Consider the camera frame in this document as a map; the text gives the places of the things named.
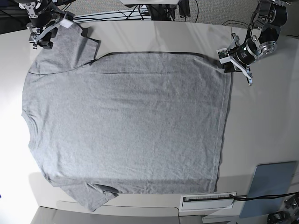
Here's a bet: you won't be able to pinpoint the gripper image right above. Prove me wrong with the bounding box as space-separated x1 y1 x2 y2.
230 33 259 86

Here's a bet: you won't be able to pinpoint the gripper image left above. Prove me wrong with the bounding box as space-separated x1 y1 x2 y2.
26 4 74 49

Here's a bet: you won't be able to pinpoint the grey T-shirt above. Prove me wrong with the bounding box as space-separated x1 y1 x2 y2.
22 24 232 211

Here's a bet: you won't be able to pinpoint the blue-grey tablet board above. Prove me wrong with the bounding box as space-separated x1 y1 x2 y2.
239 161 297 218

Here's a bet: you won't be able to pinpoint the black device bottom right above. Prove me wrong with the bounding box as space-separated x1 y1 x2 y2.
267 211 290 224

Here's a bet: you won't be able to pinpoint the black floor cable right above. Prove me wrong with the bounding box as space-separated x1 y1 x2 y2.
221 19 299 38

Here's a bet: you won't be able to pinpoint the white base mount top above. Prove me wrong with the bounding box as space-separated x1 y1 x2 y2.
120 0 179 5

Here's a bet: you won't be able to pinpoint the black cable on table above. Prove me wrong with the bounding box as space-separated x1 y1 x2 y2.
229 192 299 201

